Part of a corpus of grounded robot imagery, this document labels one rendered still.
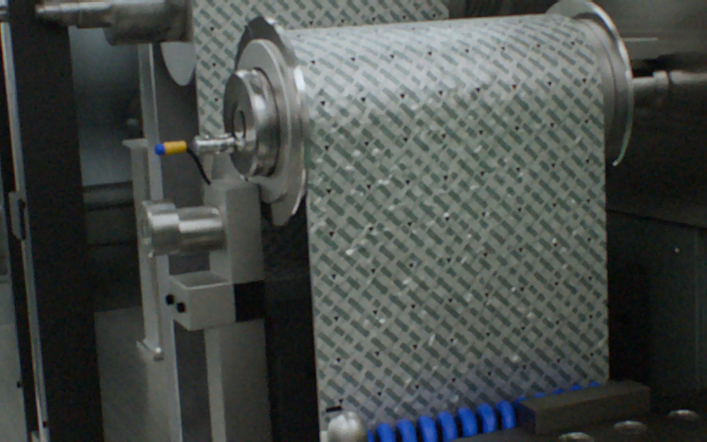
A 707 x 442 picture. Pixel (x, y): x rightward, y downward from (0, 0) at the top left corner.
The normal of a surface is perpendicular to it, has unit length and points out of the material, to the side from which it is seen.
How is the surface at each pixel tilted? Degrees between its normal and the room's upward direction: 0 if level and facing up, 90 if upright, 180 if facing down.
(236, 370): 90
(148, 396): 0
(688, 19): 90
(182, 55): 90
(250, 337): 90
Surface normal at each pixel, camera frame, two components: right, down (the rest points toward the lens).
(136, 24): 0.39, 0.54
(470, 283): 0.40, 0.13
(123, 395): -0.05, -0.98
